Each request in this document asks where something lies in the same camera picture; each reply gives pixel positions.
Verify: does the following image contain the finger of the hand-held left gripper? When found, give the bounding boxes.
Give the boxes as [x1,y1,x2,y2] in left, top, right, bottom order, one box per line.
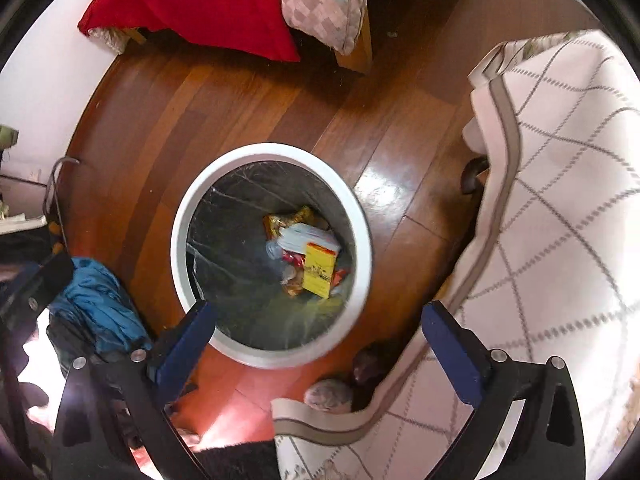
[0,251,76,332]

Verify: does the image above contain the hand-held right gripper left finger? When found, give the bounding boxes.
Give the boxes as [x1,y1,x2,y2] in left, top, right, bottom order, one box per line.
[51,300,218,480]

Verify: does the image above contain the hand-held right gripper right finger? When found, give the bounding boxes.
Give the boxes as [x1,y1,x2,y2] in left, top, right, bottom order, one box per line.
[421,301,587,480]

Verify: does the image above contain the white round trash bin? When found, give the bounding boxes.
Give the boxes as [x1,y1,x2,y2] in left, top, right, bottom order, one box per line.
[170,142,373,371]

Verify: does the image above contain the yellow small box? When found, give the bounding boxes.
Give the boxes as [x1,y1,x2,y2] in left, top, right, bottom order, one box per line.
[301,241,341,301]

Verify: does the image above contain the blue cloth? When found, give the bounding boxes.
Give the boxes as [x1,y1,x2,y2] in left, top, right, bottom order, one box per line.
[47,257,153,361]

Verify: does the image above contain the black bin liner bag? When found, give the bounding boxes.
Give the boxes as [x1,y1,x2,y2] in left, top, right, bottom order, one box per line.
[186,160,357,351]

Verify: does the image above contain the white diamond pattern tablecloth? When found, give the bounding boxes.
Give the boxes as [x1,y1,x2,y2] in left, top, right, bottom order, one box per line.
[272,29,640,480]

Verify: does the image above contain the red blanket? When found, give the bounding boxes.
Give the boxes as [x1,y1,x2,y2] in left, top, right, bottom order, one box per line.
[77,0,301,63]

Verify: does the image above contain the checked bed sheet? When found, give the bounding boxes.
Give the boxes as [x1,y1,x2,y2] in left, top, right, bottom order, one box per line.
[272,0,378,56]

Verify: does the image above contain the black cable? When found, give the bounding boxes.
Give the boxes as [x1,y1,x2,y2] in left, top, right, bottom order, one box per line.
[42,156,81,241]

